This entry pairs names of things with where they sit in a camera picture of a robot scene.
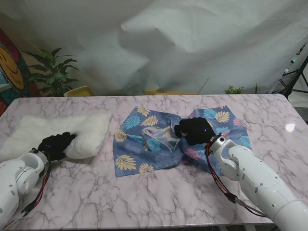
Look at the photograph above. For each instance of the white pillow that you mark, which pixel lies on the white pillow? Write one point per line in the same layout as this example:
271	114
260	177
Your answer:
89	132

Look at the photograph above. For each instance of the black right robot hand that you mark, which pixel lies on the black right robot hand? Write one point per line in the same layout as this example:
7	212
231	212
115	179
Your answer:
196	131

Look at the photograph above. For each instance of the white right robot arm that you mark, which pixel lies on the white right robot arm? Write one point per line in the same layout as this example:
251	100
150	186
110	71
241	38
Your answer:
260	178

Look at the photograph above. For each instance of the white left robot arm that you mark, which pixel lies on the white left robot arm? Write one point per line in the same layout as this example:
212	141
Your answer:
16	178

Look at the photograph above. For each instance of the black tripod stand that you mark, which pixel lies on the black tripod stand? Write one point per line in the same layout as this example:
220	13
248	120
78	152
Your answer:
294	79

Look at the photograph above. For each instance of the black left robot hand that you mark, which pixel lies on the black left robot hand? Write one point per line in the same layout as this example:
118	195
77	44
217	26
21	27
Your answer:
55	145

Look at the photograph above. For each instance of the thin brown stick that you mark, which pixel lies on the thin brown stick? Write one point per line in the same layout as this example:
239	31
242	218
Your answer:
203	86

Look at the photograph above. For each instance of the colourful smiley face board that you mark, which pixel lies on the colourful smiley face board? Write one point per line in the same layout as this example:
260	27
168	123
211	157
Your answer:
12	69

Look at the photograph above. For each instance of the small green plant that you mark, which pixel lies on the small green plant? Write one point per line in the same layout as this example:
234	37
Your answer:
233	90

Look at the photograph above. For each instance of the large green potted plant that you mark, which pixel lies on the large green potted plant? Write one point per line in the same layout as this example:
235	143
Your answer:
54	74

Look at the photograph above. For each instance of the yellow plastic chair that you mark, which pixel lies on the yellow plastic chair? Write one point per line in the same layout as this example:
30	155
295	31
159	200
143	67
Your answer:
79	92

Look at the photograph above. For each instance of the white backdrop sheet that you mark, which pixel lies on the white backdrop sheet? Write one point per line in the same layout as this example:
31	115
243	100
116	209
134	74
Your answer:
154	43

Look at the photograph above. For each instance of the blue leaf print pillowcase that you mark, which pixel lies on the blue leaf print pillowcase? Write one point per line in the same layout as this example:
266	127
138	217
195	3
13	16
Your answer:
134	149

